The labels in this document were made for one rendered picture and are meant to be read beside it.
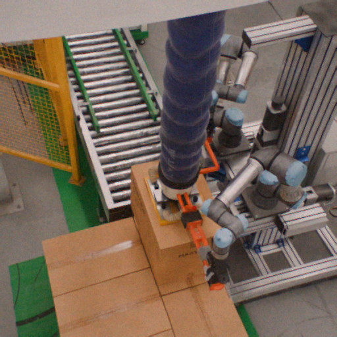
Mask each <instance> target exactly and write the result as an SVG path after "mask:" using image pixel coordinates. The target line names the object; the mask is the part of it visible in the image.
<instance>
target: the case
mask: <svg viewBox="0 0 337 337"><path fill-rule="evenodd" d="M158 164H159V161H153V162H150V163H144V164H140V165H134V166H131V183H130V205H131V208H132V211H133V214H134V216H135V219H136V222H137V225H138V229H139V231H140V235H141V237H142V241H143V244H144V247H145V250H146V253H147V257H148V259H149V262H150V265H151V268H152V271H153V275H154V277H155V281H156V283H157V286H160V285H163V284H165V283H167V282H173V281H176V280H180V279H183V278H187V277H191V276H195V275H198V274H203V273H204V269H203V267H204V266H203V264H201V261H200V259H199V256H198V254H197V247H196V244H195V243H194V241H193V238H192V233H191V232H190V230H186V229H185V228H184V225H183V223H182V220H181V219H178V220H177V221H176V222H173V223H169V224H164V225H161V226H160V225H159V222H158V220H157V216H156V214H155V211H154V208H153V205H152V202H151V199H150V197H149V194H148V191H147V188H146V186H145V182H144V180H143V178H145V177H148V176H149V175H148V171H149V169H150V168H151V167H153V166H155V165H158ZM196 183H197V185H198V188H199V190H200V192H201V194H202V197H203V199H204V201H205V200H207V199H212V200H214V197H213V195H212V193H211V191H210V189H209V187H208V184H207V182H206V180H205V178H204V175H203V174H200V175H199V178H198V180H197V182H196ZM170 204H171V206H172V209H173V211H174V213H177V212H179V211H180V210H179V207H178V204H177V203H170ZM202 218H203V221H202V225H201V229H202V230H203V231H204V233H205V236H206V240H207V243H208V245H209V246H210V248H211V250H212V247H211V238H213V239H214V235H215V233H216V231H217V230H218V229H221V227H220V226H219V225H217V224H216V223H215V222H213V220H211V219H210V218H209V217H207V216H206V215H205V216H202Z"/></svg>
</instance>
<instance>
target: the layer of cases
mask: <svg viewBox="0 0 337 337"><path fill-rule="evenodd" d="M41 242H42V246H43V252H44V255H45V261H46V264H47V270H48V273H49V279H50V282H51V283H50V285H51V291H52V294H53V300H54V304H55V310H56V316H57V322H58V326H59V332H60V335H61V337H248V335H247V332H246V330H245V329H244V326H243V324H242V321H241V318H240V317H239V315H238V313H237V310H236V308H235V306H234V303H233V302H232V300H231V298H228V294H227V292H226V289H225V288H223V289H222V290H219V291H216V290H213V291H210V290H209V285H208V282H207V281H206V279H205V277H204V276H203V274H204V273H203V274H198V275H195V276H191V277H187V278H183V279H180V280H176V281H173V282H167V283H165V284H163V285H160V286H157V283H156V281H155V277H154V275H153V271H152V268H151V265H150V262H149V259H148V257H147V253H146V250H145V247H144V244H143V241H142V237H141V235H140V231H139V229H138V225H137V222H136V219H135V217H134V218H133V217H129V218H126V219H121V220H119V221H116V222H111V223H108V224H103V225H100V226H95V227H92V228H87V229H83V230H82V231H79V232H73V233H70V234H65V235H62V236H57V237H56V238H51V239H48V240H44V241H41Z"/></svg>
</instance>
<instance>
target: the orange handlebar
mask: <svg viewBox="0 0 337 337"><path fill-rule="evenodd" d="M205 146H206V148H207V151H208V153H209V155H210V158H211V160H212V162H213V164H214V166H215V167H211V168H205V169H201V171H200V173H199V174H205V173H209V172H215V171H218V170H219V168H220V167H219V164H218V163H217V160H216V158H215V156H214V154H213V151H212V149H211V146H210V145H209V142H208V141H207V140H206V141H205ZM183 195H184V198H186V201H187V204H188V205H192V202H191V201H190V198H189V196H188V193H187V192H185V193H184V194H183ZM176 197H177V199H178V202H179V204H180V207H181V209H182V210H183V211H187V210H186V207H185V205H184V203H183V201H182V198H181V197H180V194H176ZM196 227H197V230H198V231H197V232H195V230H194V227H193V225H190V226H189V229H190V232H191V233H192V238H193V241H194V243H195V244H196V247H197V249H198V248H199V247H201V246H200V242H203V245H204V246H208V243H207V240H206V236H205V233H204V231H203V230H202V229H201V225H200V224H199V223H198V224H196ZM202 263H203V266H204V265H206V266H207V268H208V267H209V266H208V264H207V261H206V260H203V261H202ZM213 288H214V289H215V290H216V291H219V290H222V289H223V288H224V284H221V285H219V286H214V287H213Z"/></svg>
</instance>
